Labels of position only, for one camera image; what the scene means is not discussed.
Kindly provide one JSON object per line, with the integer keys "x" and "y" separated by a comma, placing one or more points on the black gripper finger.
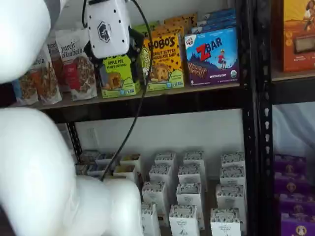
{"x": 135, "y": 44}
{"x": 92, "y": 57}

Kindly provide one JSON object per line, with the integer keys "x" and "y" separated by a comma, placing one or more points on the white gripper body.
{"x": 108, "y": 29}

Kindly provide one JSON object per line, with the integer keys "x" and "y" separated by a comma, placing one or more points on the green Bobo's apple pie box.
{"x": 118, "y": 81}
{"x": 152, "y": 25}

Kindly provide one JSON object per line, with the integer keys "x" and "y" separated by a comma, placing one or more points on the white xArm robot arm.
{"x": 37, "y": 172}

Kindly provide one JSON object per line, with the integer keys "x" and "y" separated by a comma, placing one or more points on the yellow Bobo's peanut butter box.
{"x": 165, "y": 64}
{"x": 179, "y": 18}
{"x": 172, "y": 27}
{"x": 165, "y": 33}

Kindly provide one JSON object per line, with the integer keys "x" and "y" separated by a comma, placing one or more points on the wooden shelf board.
{"x": 292, "y": 75}
{"x": 160, "y": 94}

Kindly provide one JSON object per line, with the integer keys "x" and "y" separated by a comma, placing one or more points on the blue purple Zbar box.
{"x": 219, "y": 14}
{"x": 211, "y": 59}
{"x": 216, "y": 22}
{"x": 209, "y": 28}

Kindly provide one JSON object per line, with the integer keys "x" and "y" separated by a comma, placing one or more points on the white granola box blue label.
{"x": 96, "y": 170}
{"x": 105, "y": 158}

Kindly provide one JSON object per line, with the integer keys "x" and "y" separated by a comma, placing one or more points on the white granola box yellow label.
{"x": 125, "y": 172}
{"x": 130, "y": 158}

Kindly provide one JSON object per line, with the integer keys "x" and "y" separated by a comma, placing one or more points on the white organic pasta box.
{"x": 189, "y": 174}
{"x": 160, "y": 174}
{"x": 153, "y": 194}
{"x": 183, "y": 221}
{"x": 230, "y": 197}
{"x": 194, "y": 158}
{"x": 189, "y": 196}
{"x": 151, "y": 221}
{"x": 165, "y": 159}
{"x": 225, "y": 223}
{"x": 232, "y": 159}
{"x": 232, "y": 175}

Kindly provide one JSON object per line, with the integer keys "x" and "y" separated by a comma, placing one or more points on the large orange snack box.
{"x": 299, "y": 37}

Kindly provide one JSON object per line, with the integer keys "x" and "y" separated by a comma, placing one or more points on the purple snack box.
{"x": 291, "y": 184}
{"x": 297, "y": 206}
{"x": 290, "y": 163}
{"x": 297, "y": 227}

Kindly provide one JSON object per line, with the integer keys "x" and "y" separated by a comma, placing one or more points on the granola bag red label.
{"x": 73, "y": 73}

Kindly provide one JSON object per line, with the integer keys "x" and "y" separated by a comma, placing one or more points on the granola bag orange label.
{"x": 46, "y": 83}
{"x": 55, "y": 64}

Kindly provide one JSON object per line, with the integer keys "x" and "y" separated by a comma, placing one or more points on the white small cartons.
{"x": 210, "y": 204}

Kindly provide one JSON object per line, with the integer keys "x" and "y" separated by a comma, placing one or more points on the white plastic sheet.
{"x": 292, "y": 127}

